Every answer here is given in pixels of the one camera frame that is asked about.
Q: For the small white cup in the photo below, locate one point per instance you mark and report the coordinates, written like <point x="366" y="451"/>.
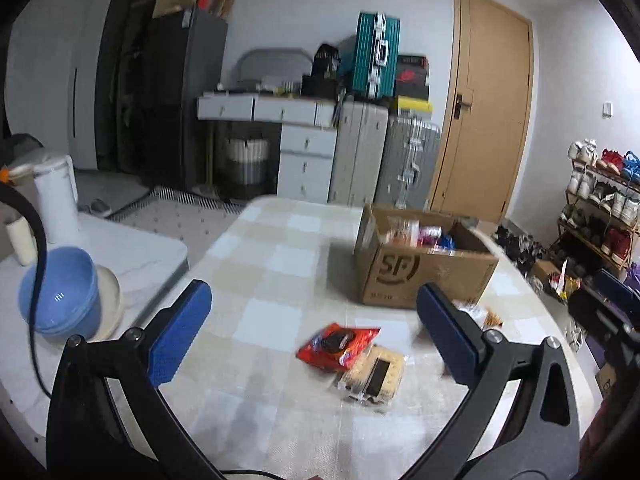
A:
<point x="21" y="240"/>

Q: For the silver suitcase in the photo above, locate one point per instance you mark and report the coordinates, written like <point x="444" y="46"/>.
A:
<point x="407" y="165"/>

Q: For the white marble side table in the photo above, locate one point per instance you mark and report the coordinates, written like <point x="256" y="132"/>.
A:
<point x="130" y="255"/>

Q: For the yellow red plastic bag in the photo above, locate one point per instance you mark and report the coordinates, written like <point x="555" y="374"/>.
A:
<point x="565" y="282"/>

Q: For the black bag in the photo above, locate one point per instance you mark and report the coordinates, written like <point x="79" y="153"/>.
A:
<point x="322" y="72"/>

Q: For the beige plate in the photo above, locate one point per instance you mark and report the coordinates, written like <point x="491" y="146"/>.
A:
<point x="110" y="300"/>

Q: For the metal shoe rack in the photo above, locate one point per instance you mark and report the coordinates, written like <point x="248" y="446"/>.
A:
<point x="570" y="230"/>

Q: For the pile of dark shoes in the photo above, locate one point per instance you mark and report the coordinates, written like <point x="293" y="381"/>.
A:
<point x="517" y="247"/>

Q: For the brown cardboard box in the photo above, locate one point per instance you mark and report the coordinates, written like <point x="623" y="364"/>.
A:
<point x="400" y="275"/>

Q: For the wooden door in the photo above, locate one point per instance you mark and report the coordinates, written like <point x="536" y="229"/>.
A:
<point x="490" y="110"/>

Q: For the black red shoe box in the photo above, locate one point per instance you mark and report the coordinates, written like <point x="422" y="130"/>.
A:
<point x="412" y="70"/>

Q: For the white light switch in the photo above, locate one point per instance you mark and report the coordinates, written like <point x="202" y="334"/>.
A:
<point x="607" y="110"/>

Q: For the blue snack packet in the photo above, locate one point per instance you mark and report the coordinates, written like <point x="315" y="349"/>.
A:
<point x="446" y="244"/>

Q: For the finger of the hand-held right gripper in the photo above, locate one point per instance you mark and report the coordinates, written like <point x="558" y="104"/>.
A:
<point x="607" y="281"/>

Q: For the red white snack packet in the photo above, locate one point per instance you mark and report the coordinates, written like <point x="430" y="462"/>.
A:
<point x="492" y="317"/>

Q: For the red cookie packet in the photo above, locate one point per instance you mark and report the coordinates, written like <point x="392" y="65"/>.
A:
<point x="335" y="345"/>

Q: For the grey slippers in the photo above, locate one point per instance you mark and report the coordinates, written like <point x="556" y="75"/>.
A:
<point x="96" y="207"/>

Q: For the white electric kettle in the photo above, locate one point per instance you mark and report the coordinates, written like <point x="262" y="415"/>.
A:
<point x="57" y="205"/>

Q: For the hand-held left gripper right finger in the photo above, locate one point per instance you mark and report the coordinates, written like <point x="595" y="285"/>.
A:
<point x="445" y="325"/>

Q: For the beige cracker packet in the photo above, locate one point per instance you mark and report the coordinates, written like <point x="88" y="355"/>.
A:
<point x="370" y="375"/>

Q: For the dark refrigerator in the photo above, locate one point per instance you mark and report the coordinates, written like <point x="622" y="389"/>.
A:
<point x="185" y="100"/>

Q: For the clear snack packet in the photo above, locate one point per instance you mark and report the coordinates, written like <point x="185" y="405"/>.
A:
<point x="400" y="232"/>

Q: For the teal suitcase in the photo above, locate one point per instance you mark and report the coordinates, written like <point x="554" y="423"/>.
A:
<point x="375" y="55"/>

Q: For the dark hanging clothes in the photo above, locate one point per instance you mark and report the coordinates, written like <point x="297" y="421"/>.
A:
<point x="130" y="85"/>

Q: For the purple bag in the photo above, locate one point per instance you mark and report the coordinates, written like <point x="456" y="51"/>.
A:
<point x="634" y="276"/>

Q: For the dotted floor rug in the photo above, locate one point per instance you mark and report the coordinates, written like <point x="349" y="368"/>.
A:
<point x="200" y="225"/>

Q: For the white desk with drawers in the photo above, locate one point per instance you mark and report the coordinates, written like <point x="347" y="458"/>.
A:
<point x="305" y="160"/>

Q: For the collection of assorted shoes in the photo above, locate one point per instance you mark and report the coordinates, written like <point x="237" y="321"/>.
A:
<point x="610" y="200"/>

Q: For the white cabinet door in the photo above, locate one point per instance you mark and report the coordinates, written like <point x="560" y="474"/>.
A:
<point x="92" y="70"/>

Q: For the small cardboard box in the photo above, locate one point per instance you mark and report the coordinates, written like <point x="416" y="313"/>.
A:
<point x="544" y="271"/>

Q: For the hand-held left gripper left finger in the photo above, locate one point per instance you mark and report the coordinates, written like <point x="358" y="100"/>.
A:
<point x="180" y="330"/>

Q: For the beige suitcase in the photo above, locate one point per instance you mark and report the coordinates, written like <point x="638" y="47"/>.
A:
<point x="357" y="155"/>

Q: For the grey folding table top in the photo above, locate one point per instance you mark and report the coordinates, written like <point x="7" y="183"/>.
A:
<point x="272" y="65"/>

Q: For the woven laundry basket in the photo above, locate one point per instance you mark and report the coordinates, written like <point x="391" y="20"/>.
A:
<point x="245" y="162"/>

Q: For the brown paper box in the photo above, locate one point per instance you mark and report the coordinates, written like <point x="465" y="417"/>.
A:
<point x="226" y="0"/>

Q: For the yellow box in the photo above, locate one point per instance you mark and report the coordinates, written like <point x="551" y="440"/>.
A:
<point x="412" y="105"/>

